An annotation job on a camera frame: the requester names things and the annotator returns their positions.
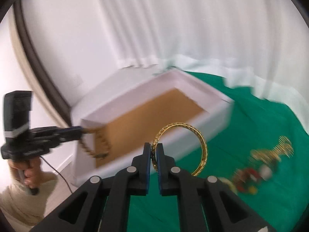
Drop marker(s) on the left hand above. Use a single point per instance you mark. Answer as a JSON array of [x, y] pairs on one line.
[[28, 173]]

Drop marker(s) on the white cardboard box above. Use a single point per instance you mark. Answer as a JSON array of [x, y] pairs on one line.
[[133, 105]]

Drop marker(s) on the left forearm cream sleeve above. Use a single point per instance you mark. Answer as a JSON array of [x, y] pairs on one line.
[[21, 209]]

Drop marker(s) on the black camera box left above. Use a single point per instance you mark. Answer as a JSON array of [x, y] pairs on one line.
[[16, 110]]

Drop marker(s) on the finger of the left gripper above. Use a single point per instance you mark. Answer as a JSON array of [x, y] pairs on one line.
[[70, 134]]

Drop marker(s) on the dark door frame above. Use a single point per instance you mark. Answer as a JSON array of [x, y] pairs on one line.
[[36, 74]]

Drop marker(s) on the green cloth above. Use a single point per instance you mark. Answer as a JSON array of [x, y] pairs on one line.
[[278, 193]]

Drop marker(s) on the gold bangle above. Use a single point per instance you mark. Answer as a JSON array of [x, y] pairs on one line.
[[196, 132]]

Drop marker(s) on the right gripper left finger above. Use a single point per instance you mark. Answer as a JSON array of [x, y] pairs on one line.
[[140, 182]]

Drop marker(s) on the cream white bangle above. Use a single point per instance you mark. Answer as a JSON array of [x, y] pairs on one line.
[[229, 183]]

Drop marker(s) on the gold ornate earring jewelry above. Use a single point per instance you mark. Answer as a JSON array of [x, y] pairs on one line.
[[272, 156]]

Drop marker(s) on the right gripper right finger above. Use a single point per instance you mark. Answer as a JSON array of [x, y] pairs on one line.
[[167, 185]]

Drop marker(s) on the white curtain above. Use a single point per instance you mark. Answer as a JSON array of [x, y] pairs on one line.
[[258, 43]]

